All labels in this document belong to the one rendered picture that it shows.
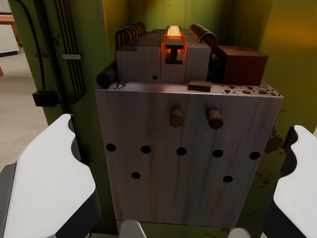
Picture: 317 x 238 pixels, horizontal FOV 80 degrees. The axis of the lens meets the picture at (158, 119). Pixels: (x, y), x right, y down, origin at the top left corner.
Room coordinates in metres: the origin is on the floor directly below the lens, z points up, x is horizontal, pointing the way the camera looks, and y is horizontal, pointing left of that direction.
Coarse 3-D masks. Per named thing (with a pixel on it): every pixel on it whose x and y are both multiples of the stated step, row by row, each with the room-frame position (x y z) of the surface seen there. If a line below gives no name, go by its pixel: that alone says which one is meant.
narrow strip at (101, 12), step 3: (99, 0) 0.57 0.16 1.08; (102, 0) 0.57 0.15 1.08; (99, 3) 0.57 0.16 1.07; (102, 3) 0.57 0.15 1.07; (99, 6) 0.57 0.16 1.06; (102, 6) 0.56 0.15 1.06; (99, 9) 0.57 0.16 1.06; (102, 9) 0.57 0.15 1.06; (99, 12) 0.57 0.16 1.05; (102, 12) 0.56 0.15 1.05; (102, 15) 0.57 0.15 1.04; (102, 18) 0.57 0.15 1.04
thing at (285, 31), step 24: (240, 0) 0.78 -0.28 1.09; (264, 0) 0.58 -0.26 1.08; (288, 0) 0.54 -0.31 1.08; (312, 0) 0.54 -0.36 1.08; (240, 24) 0.73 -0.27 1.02; (264, 24) 0.55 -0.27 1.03; (288, 24) 0.54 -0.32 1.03; (312, 24) 0.54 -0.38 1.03; (264, 48) 0.54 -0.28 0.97; (288, 48) 0.54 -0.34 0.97; (312, 48) 0.54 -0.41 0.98; (264, 72) 0.54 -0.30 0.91; (288, 72) 0.54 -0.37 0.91; (312, 72) 0.54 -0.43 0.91; (288, 96) 0.54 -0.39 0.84; (312, 96) 0.53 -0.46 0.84; (288, 120) 0.54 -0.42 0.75; (312, 120) 0.53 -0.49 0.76; (264, 168) 0.54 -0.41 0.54; (264, 192) 0.53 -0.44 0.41; (240, 216) 0.54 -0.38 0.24
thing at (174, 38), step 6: (174, 30) 0.59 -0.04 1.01; (168, 36) 0.41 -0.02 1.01; (174, 36) 0.40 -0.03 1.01; (180, 36) 0.40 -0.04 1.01; (168, 42) 0.33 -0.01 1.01; (174, 42) 0.34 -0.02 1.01; (180, 42) 0.34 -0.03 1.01; (168, 48) 0.32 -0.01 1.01; (174, 48) 0.31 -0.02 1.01; (180, 48) 0.31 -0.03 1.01; (168, 54) 0.36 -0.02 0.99; (174, 54) 0.31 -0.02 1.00; (180, 54) 0.36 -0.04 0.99; (168, 60) 0.32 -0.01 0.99; (174, 60) 0.31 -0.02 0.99; (180, 60) 0.31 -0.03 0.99
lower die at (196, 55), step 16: (144, 32) 0.81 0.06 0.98; (160, 32) 0.72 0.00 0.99; (128, 48) 0.46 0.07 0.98; (144, 48) 0.42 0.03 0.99; (160, 48) 0.42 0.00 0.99; (192, 48) 0.42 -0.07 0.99; (208, 48) 0.41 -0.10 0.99; (128, 64) 0.42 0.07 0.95; (144, 64) 0.42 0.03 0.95; (160, 64) 0.43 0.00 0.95; (176, 64) 0.42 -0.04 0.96; (192, 64) 0.42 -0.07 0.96; (208, 64) 0.41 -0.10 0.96; (128, 80) 0.42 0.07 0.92; (144, 80) 0.42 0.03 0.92; (160, 80) 0.42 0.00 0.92; (176, 80) 0.42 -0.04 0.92
